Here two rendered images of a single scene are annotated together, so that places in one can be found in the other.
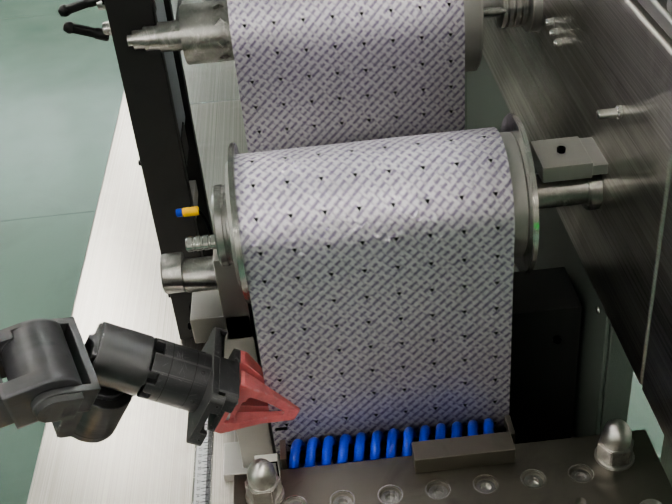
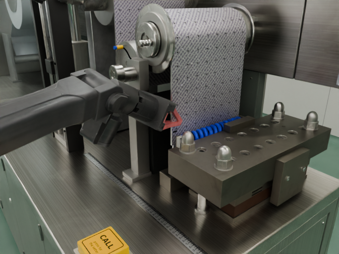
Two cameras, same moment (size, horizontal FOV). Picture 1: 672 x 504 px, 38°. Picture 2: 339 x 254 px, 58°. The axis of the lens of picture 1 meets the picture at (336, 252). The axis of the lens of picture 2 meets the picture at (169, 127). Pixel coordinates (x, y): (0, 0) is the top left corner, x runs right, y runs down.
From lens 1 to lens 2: 0.65 m
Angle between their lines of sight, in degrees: 34
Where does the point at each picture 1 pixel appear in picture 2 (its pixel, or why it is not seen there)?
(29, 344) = (96, 75)
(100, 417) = (114, 127)
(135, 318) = (41, 152)
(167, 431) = (91, 177)
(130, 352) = (129, 87)
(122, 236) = not seen: hidden behind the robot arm
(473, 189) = (233, 17)
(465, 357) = (230, 90)
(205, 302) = not seen: hidden behind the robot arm
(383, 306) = (211, 66)
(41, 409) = (115, 100)
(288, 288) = (184, 56)
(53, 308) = not seen: outside the picture
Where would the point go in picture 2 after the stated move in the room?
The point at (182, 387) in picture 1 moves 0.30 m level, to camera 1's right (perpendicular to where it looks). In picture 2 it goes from (151, 104) to (248, 82)
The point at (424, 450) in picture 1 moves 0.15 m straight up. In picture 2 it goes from (230, 124) to (235, 63)
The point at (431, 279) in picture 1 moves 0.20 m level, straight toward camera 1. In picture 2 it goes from (224, 54) to (293, 68)
